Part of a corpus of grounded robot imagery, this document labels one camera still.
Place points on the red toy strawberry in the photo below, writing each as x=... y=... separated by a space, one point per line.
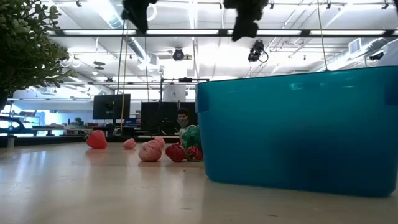
x=97 y=140

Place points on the round black ceiling spotlight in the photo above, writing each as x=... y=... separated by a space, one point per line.
x=178 y=55

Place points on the red toy produce green rim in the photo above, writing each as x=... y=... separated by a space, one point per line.
x=195 y=153

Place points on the black monitor on stand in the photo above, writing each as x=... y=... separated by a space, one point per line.
x=110 y=107

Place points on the dark red toy produce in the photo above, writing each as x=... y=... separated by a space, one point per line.
x=175 y=153

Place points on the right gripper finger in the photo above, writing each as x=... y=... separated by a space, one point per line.
x=245 y=18

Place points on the green leafy toy vegetable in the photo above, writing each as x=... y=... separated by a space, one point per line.
x=191 y=137

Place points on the teal plastic tub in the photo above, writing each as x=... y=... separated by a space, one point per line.
x=295 y=130

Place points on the white box on stand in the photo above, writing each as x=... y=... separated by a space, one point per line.
x=174 y=93

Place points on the small background plant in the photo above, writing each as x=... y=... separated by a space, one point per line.
x=78 y=119

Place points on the green leafy potted plant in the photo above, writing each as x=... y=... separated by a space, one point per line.
x=25 y=46

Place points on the background desk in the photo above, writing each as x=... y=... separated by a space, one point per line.
x=62 y=128

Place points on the small pink toy produce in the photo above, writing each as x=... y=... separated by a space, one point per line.
x=130 y=144

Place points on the long ceiling light bar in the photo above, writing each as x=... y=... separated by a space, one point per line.
x=180 y=32

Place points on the person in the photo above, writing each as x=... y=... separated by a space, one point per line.
x=183 y=117

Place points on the large pink toy produce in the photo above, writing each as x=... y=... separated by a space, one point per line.
x=150 y=153

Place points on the pale pink toy produce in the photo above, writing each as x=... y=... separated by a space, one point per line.
x=160 y=140

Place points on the black ceiling projector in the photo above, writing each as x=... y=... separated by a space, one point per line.
x=377 y=56

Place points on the short grey post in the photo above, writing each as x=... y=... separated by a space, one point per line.
x=11 y=141

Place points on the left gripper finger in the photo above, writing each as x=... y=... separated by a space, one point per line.
x=138 y=12

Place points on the black office chair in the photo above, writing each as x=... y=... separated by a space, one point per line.
x=7 y=119

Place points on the white air vent grille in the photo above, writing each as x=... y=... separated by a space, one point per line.
x=355 y=45

